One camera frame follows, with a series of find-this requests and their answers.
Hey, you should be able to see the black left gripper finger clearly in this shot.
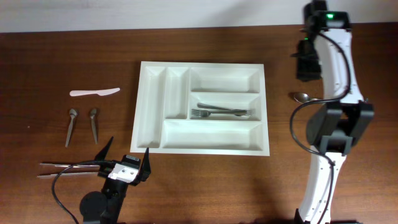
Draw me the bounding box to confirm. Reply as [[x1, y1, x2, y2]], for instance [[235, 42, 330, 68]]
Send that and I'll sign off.
[[138, 148, 151, 182], [95, 136, 114, 161]]

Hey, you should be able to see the small silver teaspoon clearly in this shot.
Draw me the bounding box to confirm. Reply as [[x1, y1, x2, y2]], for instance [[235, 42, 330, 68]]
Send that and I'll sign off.
[[65, 108, 78, 147], [90, 108, 98, 144]]

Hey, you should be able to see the white cutlery tray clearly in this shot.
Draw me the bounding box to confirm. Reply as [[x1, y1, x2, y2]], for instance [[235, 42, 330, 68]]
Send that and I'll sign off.
[[130, 61, 270, 156]]

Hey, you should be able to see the white plastic knife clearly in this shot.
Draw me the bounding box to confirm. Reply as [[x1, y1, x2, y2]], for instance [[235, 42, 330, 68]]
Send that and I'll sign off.
[[69, 88, 121, 97]]

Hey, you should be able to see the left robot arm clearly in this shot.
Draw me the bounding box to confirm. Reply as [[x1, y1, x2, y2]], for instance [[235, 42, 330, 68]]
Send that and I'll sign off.
[[80, 139, 151, 223]]

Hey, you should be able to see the silver fork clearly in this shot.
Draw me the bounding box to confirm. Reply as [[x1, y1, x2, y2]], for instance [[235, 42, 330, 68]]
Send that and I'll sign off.
[[190, 109, 252, 118], [197, 103, 251, 113]]

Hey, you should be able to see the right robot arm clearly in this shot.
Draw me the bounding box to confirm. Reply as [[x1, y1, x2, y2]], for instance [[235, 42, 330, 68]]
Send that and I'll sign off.
[[293, 1, 374, 223]]

